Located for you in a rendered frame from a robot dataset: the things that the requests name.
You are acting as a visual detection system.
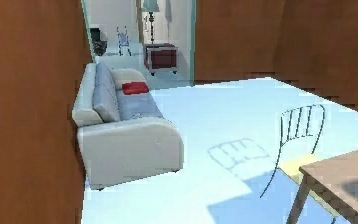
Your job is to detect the red cushion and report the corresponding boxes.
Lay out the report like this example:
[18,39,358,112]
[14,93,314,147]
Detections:
[121,81,150,96]

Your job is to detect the dark red cabinet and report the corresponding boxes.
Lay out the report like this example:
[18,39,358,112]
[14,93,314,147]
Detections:
[143,43,179,76]

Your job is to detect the white sofa with blue cushions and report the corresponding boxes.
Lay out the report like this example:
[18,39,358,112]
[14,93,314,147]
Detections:
[71,61,185,191]

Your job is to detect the blue folding chair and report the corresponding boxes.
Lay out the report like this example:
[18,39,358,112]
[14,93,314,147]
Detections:
[116,25,133,57]

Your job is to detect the floor lamp with teal shade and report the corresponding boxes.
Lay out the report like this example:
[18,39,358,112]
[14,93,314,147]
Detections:
[141,0,161,46]

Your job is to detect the dark house plant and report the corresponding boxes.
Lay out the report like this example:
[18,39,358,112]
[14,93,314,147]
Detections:
[89,27,108,57]

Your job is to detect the light wooden table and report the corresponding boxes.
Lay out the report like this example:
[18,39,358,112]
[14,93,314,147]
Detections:
[285,145,358,224]

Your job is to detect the black wire chair yellow seat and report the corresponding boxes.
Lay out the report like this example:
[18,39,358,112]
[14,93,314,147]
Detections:
[259,103,341,214]

